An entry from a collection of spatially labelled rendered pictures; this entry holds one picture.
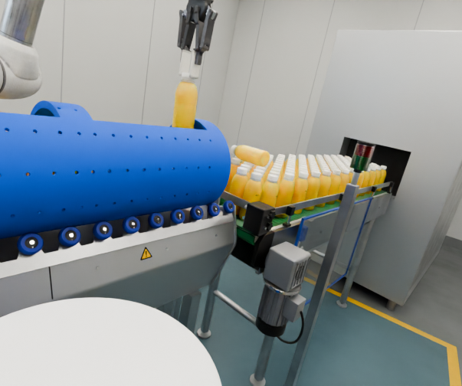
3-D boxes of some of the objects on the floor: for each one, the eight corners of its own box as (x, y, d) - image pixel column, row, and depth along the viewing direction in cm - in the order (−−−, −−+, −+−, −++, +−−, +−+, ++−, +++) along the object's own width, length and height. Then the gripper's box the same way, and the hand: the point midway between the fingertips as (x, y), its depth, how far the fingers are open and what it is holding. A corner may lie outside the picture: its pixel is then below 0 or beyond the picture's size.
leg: (159, 417, 130) (181, 289, 113) (171, 408, 134) (193, 285, 117) (168, 428, 127) (191, 298, 109) (179, 419, 131) (204, 292, 113)
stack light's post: (277, 404, 146) (345, 183, 116) (282, 399, 149) (350, 182, 118) (284, 410, 144) (356, 186, 113) (289, 405, 147) (360, 185, 116)
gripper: (171, -20, 84) (160, 71, 91) (214, -25, 74) (198, 77, 81) (191, -9, 90) (180, 76, 97) (234, -13, 80) (217, 83, 87)
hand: (190, 64), depth 88 cm, fingers closed on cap, 4 cm apart
